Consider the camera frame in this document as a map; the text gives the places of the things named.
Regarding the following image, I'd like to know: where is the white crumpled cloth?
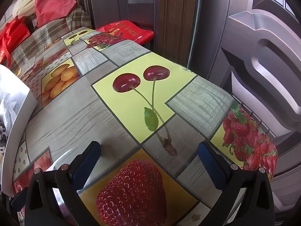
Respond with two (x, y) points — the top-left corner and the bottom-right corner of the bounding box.
(0, 92), (20, 132)

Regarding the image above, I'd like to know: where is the brown metal door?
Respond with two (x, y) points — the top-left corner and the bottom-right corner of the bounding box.
(75, 0), (203, 64)

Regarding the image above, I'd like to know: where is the plaid sofa cover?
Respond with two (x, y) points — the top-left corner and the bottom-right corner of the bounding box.
(11, 7), (93, 76)

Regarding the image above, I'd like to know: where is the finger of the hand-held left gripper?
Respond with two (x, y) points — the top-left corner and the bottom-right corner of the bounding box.
(8, 188), (30, 213)

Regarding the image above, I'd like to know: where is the cream foam roll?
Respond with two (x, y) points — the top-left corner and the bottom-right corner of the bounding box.
(12, 0), (45, 18)

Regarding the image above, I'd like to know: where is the red nonwoven bag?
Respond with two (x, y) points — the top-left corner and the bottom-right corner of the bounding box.
(35, 0), (78, 29)

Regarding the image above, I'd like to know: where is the red printed shopping bag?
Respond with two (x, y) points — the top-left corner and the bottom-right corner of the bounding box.
(95, 20), (155, 46)

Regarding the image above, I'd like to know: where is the white cardboard box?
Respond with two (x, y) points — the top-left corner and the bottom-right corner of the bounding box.
(0, 65), (39, 195)

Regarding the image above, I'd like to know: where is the grey metal door leaf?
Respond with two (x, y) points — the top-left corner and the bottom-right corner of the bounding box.
(188, 0), (301, 226)

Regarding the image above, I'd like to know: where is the glossy red tote bag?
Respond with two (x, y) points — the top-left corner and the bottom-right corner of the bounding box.
(0, 16), (31, 69)

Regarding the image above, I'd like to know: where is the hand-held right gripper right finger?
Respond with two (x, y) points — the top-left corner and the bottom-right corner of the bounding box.
(197, 141), (276, 226)

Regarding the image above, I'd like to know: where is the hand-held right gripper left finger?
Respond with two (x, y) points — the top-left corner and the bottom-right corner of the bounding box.
(25, 141), (102, 226)

